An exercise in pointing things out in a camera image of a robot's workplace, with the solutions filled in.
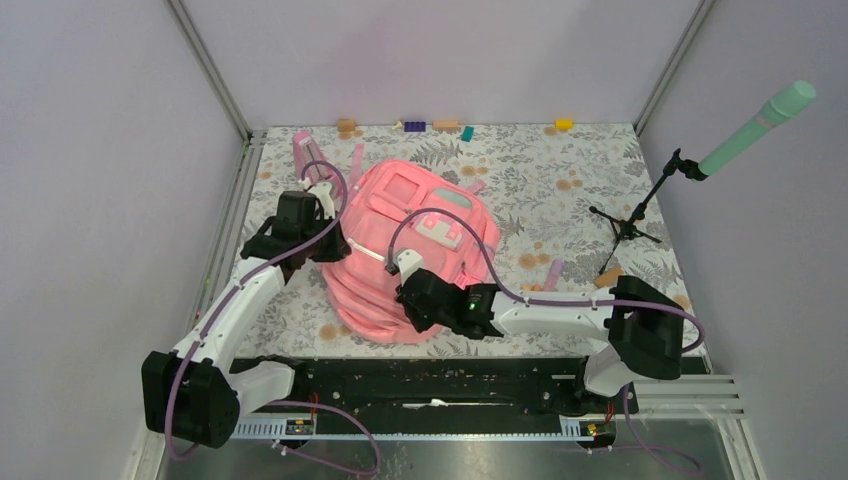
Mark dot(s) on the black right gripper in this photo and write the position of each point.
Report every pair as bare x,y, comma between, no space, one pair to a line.
418,322

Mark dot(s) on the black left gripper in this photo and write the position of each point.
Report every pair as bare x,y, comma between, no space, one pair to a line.
338,251

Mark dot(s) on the pink student backpack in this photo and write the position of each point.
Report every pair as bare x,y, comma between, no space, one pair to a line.
397,209

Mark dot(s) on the pink highlighter pen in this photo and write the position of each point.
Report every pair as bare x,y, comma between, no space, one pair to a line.
554,275

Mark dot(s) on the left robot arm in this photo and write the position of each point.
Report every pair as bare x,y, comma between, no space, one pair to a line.
190,392

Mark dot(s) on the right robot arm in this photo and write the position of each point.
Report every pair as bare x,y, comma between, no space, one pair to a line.
641,328

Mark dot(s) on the pink metronome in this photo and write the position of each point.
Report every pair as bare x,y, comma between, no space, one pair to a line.
306,150

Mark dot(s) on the wooden block back left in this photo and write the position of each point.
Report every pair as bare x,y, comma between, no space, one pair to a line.
346,125

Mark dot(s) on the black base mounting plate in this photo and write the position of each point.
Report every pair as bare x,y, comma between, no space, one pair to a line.
451,395

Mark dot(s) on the purple toy brick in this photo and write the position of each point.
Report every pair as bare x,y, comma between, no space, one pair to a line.
414,126

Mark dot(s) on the teal toy block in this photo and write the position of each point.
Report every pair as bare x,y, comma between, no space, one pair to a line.
467,134

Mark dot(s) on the wooden block back centre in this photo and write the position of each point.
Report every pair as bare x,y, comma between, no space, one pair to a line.
446,125

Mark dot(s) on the floral patterned table mat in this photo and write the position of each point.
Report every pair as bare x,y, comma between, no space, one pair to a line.
550,194

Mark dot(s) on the black microphone tripod stand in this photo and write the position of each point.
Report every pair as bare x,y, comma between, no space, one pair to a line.
627,229

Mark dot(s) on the mint green microphone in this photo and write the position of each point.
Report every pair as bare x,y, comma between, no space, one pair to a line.
777,110

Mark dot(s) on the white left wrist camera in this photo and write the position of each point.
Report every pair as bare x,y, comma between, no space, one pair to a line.
324,192

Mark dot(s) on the aluminium frame rail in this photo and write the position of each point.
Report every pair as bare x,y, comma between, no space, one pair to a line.
243,164

